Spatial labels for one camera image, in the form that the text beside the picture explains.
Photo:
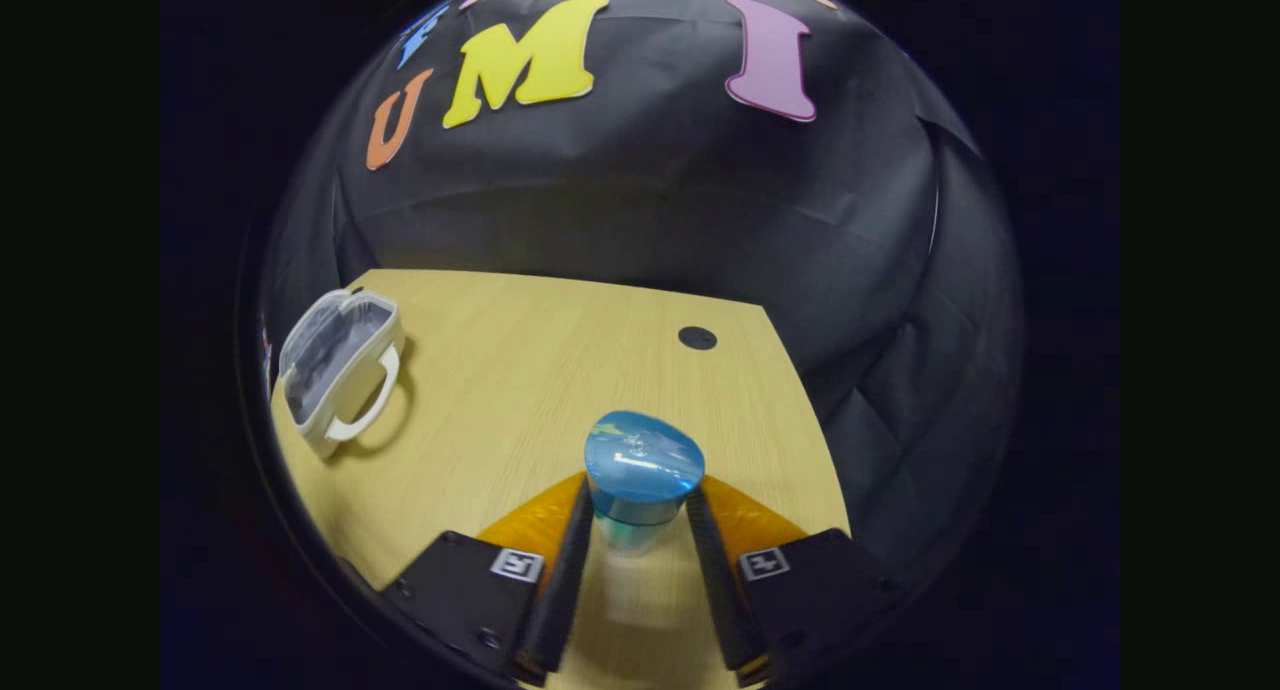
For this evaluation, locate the white suitcase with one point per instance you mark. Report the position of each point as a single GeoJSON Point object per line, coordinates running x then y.
{"type": "Point", "coordinates": [335, 355]}

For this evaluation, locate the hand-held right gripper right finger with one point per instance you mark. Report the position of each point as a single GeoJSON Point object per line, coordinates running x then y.
{"type": "Point", "coordinates": [715, 580]}

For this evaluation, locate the blue skin care bottle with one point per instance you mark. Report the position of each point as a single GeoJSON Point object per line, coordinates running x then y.
{"type": "Point", "coordinates": [640, 460]}

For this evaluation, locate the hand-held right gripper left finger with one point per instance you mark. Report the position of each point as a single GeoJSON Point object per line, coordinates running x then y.
{"type": "Point", "coordinates": [565, 580]}

